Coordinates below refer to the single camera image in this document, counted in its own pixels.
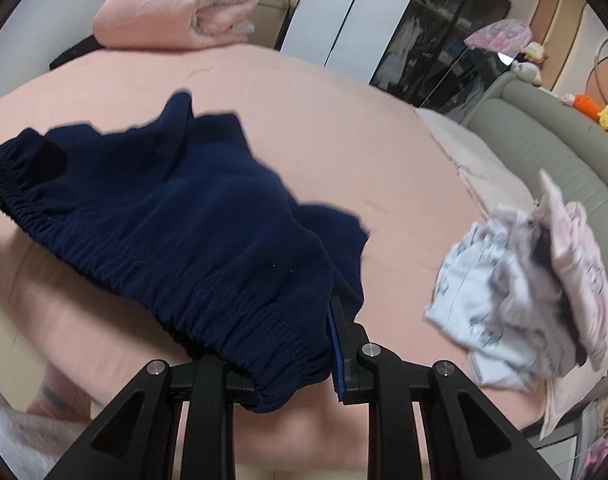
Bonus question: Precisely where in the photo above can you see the black backpack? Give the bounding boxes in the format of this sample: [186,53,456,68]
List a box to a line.
[49,35,102,71]

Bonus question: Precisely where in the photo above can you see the dark garment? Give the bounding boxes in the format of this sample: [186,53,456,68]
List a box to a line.
[529,232,590,366]

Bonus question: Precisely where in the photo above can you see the white printed garment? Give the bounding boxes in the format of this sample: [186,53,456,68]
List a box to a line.
[423,205,590,393]

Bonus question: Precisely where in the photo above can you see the white wardrobe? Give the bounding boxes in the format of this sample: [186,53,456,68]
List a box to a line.
[276,0,432,86]

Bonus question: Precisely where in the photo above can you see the wooden dresser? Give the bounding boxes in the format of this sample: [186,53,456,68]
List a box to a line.
[249,0,305,46]

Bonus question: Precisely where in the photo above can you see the padded bed headboard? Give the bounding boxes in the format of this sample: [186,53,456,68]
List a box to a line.
[456,71,608,411]

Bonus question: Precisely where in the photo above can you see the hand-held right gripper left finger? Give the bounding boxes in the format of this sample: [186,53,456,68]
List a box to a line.
[45,359,257,480]

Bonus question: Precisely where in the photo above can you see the orange carrot plush toy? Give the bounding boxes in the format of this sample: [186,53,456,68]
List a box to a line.
[571,94,602,117]

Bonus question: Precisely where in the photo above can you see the rolled pink quilt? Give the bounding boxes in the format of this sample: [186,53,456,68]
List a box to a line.
[93,0,263,52]

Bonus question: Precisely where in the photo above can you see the bed with pink sheet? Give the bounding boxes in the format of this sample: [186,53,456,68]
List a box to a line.
[0,42,550,441]

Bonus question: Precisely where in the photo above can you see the navy white-striped shorts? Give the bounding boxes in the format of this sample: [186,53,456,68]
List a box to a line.
[0,91,371,413]

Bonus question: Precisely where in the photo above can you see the person's printed pajama pants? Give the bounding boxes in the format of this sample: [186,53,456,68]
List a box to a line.
[0,362,92,480]

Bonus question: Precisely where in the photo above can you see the white plush toy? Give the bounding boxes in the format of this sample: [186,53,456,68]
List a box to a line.
[509,57,544,86]

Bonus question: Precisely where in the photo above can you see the pale pink garment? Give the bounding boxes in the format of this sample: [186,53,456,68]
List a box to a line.
[531,169,608,373]

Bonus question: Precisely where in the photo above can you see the pink printed umbrella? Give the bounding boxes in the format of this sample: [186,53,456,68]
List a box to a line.
[463,17,532,53]

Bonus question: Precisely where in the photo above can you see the dark glass wardrobe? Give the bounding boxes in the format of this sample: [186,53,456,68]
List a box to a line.
[369,0,512,113]

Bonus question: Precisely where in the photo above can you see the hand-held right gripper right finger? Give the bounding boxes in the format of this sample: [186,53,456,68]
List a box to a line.
[325,294,565,480]

